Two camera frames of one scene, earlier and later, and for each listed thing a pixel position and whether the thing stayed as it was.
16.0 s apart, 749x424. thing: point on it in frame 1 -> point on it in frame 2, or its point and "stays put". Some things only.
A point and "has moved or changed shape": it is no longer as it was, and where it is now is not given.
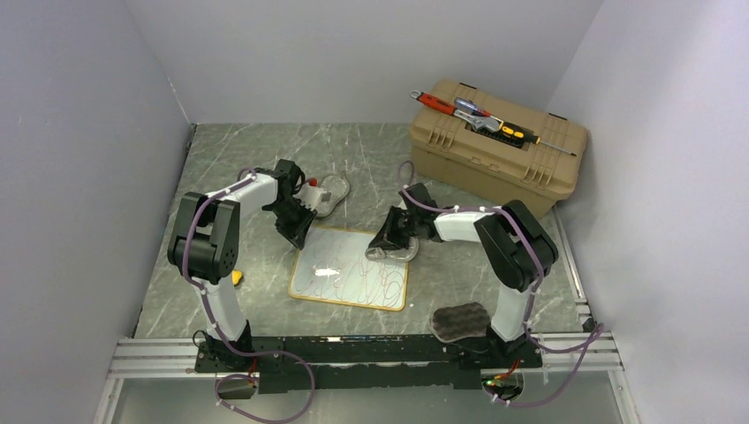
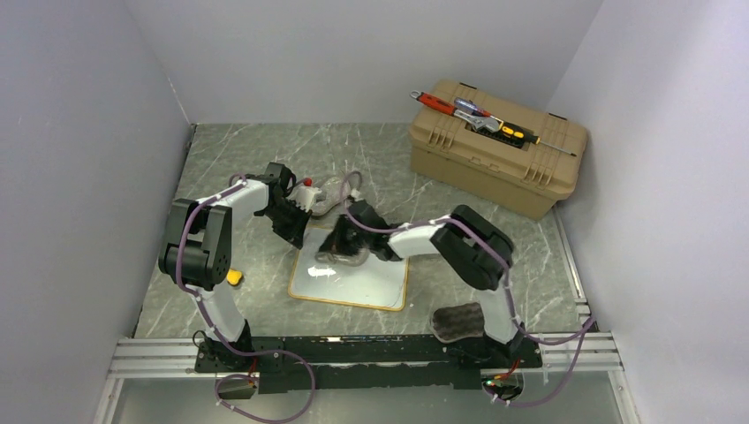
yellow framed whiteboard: (332, 267) stays put
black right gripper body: (399, 227) -> (351, 241)
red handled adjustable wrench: (477, 122) stays put
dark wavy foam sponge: (463, 321) stays put
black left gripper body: (293, 218) stays put
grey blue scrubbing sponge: (402, 254) has moved or changed shape
